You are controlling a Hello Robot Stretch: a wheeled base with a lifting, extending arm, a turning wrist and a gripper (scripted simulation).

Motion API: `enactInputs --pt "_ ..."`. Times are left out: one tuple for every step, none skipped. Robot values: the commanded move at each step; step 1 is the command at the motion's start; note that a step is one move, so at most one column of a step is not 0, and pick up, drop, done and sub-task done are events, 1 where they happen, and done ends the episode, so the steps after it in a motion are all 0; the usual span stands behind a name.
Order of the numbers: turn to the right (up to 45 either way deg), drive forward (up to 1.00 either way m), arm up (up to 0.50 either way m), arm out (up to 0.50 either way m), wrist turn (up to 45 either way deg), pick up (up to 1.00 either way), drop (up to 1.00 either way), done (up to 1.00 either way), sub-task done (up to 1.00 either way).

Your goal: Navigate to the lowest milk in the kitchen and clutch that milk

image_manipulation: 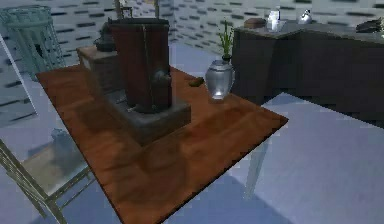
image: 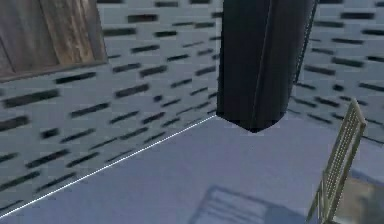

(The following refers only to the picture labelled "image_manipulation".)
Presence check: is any dark flat object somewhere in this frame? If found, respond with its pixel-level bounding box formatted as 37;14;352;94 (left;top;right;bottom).
355;18;384;34

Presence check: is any green house plant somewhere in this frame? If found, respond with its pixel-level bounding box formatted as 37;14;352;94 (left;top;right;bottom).
217;19;235;63

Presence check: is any dark kitchen counter cupboard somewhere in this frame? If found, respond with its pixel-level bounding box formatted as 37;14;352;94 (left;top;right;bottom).
231;19;384;129

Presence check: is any white milk bottle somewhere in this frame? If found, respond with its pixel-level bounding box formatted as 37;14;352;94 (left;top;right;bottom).
266;5;282;33

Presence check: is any brown bread loaf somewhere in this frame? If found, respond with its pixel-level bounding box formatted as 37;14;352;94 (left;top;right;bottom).
243;17;268;30

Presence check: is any teal wire bin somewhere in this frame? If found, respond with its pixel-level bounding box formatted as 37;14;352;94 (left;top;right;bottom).
0;4;66;82

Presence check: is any small dark green object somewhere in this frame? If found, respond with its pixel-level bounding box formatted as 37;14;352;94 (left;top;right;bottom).
188;77;206;88

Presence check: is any silver kettle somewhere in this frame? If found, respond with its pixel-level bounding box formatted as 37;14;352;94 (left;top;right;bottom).
297;9;314;25

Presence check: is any brown wooden table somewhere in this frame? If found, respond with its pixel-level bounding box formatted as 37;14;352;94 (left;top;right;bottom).
35;64;289;224

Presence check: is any grey slab base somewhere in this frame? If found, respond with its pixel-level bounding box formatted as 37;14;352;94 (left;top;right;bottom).
76;45;193;147

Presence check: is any dark red coffee machine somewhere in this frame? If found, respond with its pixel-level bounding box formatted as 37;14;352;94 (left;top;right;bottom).
108;18;174;114

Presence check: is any silver vase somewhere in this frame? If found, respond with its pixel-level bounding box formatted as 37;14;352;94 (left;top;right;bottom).
204;59;236;101

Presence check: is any black lumpy object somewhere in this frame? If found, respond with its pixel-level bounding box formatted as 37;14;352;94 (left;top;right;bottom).
94;21;117;53

